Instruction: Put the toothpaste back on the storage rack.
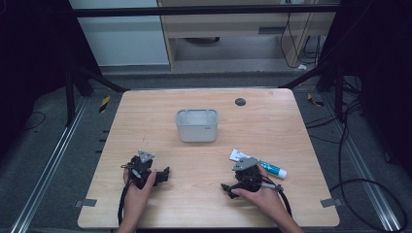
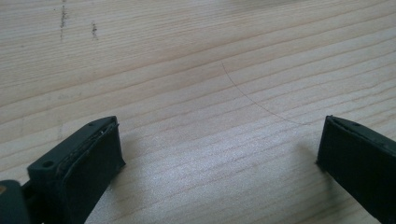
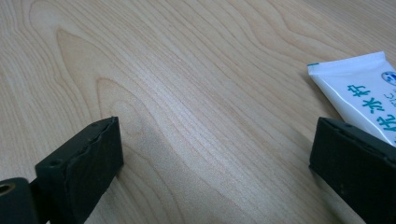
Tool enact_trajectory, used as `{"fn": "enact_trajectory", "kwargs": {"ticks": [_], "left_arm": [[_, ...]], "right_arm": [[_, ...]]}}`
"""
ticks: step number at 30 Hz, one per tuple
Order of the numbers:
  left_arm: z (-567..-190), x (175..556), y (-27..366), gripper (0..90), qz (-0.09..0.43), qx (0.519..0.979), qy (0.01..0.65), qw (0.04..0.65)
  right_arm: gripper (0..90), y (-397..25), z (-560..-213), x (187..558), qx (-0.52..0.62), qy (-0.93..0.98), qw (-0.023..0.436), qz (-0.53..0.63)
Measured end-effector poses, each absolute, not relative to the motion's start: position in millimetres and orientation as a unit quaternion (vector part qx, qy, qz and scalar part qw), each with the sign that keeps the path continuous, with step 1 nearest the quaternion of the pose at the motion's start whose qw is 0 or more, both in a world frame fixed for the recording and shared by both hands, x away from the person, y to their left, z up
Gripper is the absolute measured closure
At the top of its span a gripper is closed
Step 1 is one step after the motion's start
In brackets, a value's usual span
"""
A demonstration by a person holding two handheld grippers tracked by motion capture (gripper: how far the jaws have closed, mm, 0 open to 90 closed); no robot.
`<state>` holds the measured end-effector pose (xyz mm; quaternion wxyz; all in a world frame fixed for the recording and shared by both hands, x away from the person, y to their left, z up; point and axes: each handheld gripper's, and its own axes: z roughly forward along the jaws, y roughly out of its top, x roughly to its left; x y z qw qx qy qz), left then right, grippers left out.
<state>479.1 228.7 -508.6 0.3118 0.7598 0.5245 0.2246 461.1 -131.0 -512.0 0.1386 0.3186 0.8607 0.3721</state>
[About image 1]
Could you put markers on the grey metal table bracket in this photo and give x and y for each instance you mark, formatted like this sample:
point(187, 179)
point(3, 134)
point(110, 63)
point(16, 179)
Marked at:
point(86, 203)
point(331, 203)

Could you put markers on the black curtain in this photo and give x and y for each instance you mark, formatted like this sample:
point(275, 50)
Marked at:
point(35, 58)
point(379, 64)

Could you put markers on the white plug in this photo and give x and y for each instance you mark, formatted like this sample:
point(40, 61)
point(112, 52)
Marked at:
point(302, 67)

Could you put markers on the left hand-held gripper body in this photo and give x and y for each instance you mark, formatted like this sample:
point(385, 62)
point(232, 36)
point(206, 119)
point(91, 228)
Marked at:
point(140, 168)

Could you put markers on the aluminium floor rail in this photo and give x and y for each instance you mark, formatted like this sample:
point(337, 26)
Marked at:
point(48, 165)
point(362, 168)

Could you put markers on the light wooden cabinet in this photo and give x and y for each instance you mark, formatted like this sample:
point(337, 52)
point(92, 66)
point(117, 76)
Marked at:
point(226, 27)

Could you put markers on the white and teal toothpaste tube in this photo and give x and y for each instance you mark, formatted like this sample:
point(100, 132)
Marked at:
point(272, 168)

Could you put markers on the white cabinet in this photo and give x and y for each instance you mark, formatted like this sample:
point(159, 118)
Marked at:
point(123, 39)

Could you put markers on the person's left hand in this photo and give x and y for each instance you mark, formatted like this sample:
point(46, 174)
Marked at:
point(137, 194)

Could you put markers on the grey plastic storage box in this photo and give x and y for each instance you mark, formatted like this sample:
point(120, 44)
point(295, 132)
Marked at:
point(197, 125)

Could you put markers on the black horizontal frame bar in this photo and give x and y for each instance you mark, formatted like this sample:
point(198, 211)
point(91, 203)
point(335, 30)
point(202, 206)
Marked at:
point(194, 11)

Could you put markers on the black metal stand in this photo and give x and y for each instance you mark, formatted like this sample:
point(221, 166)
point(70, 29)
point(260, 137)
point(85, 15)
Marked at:
point(338, 93)
point(69, 97)

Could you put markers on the grey round table grommet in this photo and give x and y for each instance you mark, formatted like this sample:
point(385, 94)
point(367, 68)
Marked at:
point(240, 102)

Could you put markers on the yellow and black tape strip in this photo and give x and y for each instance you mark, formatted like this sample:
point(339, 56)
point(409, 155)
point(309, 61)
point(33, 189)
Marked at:
point(314, 100)
point(104, 104)

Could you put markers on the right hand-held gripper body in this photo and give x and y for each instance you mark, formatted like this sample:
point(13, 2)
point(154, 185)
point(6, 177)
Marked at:
point(248, 178)

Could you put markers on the person's right hand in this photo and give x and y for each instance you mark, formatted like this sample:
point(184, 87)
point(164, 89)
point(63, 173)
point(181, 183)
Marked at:
point(261, 200)

